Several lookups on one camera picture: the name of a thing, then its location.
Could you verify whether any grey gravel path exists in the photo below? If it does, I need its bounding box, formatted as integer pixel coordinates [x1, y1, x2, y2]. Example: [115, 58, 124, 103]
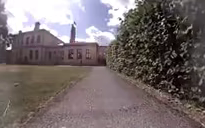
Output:
[21, 65, 204, 128]

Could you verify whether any yellow building with chimney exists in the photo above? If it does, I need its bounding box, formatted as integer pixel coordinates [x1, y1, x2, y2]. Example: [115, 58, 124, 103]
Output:
[5, 21, 109, 67]

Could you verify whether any tall green hedge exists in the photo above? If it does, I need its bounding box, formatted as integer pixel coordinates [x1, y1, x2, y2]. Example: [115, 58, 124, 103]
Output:
[105, 0, 205, 114]

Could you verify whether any dry grass lawn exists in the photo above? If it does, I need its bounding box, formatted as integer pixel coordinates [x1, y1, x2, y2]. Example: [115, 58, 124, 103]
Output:
[0, 64, 94, 128]

